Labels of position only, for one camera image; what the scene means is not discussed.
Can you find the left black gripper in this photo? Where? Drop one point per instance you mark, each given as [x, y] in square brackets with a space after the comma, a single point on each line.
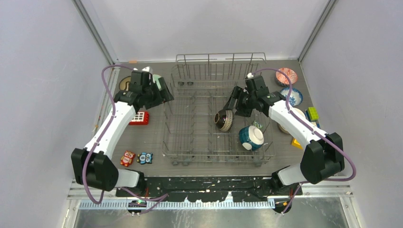
[164, 96]

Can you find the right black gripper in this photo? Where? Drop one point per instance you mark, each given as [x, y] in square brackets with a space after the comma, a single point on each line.
[241, 110]

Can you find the brown striped bowl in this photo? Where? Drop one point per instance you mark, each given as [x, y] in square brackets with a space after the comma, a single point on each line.
[223, 120]

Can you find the teal white bowl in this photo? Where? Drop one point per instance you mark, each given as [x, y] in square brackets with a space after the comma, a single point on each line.
[251, 138]

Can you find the dark teal bowl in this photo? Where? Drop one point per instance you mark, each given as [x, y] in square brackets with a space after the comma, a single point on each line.
[124, 83]

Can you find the grey wire dish rack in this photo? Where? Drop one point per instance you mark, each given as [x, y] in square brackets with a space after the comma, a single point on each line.
[196, 128]

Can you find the red blue zigzag bowl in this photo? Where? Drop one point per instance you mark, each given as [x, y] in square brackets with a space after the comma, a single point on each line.
[286, 75]

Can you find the blue floral white bowl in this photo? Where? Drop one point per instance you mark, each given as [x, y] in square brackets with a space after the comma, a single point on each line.
[296, 97]

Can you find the plain beige bowl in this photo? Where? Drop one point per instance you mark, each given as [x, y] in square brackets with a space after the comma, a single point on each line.
[300, 113]

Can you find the beige deer bowl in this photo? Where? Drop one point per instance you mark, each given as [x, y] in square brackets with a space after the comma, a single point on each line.
[283, 129]

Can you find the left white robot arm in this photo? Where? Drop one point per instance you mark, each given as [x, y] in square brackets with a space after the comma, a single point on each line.
[92, 165]

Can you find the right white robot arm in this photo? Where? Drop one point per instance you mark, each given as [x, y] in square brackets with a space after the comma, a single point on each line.
[322, 156]

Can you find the green owl puzzle piece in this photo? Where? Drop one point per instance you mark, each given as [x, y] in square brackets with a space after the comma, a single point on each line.
[257, 124]

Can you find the red window toy block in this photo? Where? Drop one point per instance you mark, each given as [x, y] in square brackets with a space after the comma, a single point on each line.
[141, 118]

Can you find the blue owl puzzle piece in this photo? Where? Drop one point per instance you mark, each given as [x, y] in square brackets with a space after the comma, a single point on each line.
[145, 158]

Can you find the yellow window toy block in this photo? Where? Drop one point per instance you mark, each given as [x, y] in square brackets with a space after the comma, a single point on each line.
[296, 144]

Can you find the toy block car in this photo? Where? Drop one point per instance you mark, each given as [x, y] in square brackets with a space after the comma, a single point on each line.
[312, 116]

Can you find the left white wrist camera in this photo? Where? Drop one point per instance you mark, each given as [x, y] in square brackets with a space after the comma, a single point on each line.
[145, 69]

